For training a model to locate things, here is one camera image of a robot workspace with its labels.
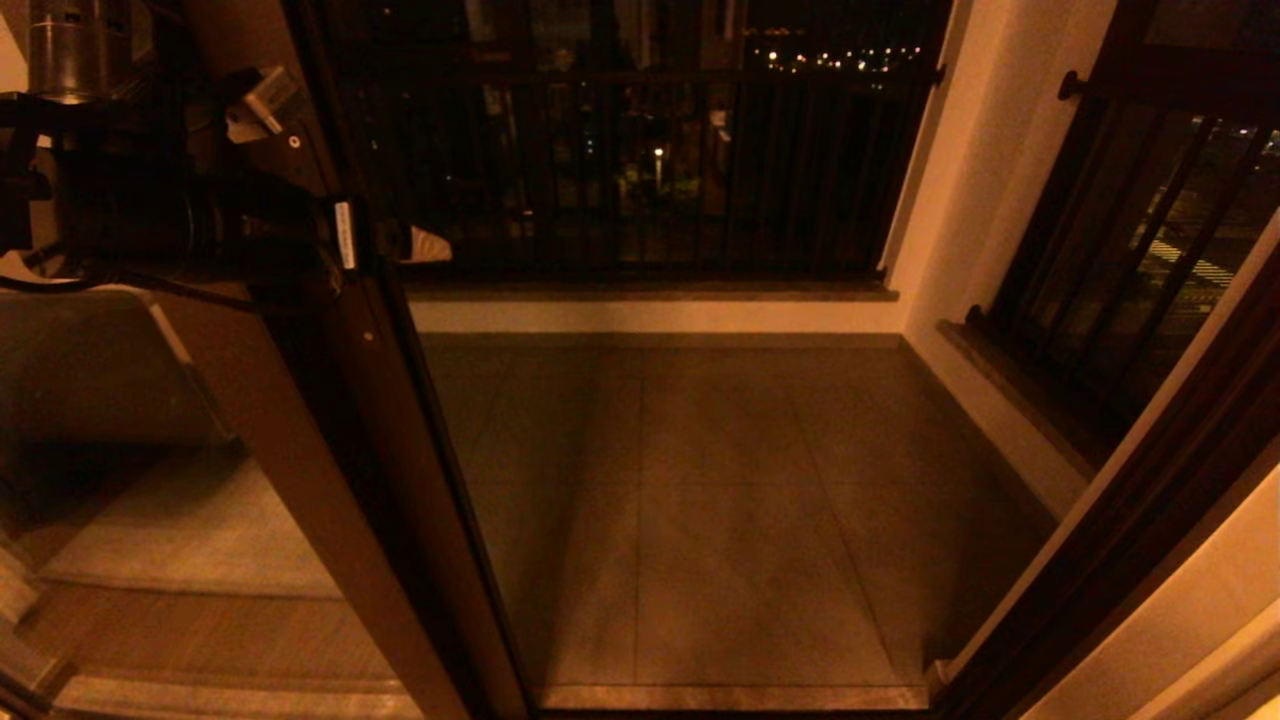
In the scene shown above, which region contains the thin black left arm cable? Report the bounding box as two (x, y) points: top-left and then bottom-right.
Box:
(0, 272), (263, 317)

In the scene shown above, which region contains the long dark stone window sill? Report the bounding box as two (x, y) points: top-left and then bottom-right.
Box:
(937, 318), (1101, 483)

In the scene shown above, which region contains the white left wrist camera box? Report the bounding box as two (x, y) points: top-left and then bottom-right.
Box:
(225, 65), (303, 146)

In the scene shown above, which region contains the brown framed sliding glass door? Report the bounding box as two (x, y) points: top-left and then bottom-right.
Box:
(110, 0), (531, 720)

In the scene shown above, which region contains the brown framed fixed glass panel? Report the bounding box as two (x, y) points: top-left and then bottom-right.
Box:
(0, 0), (471, 720)

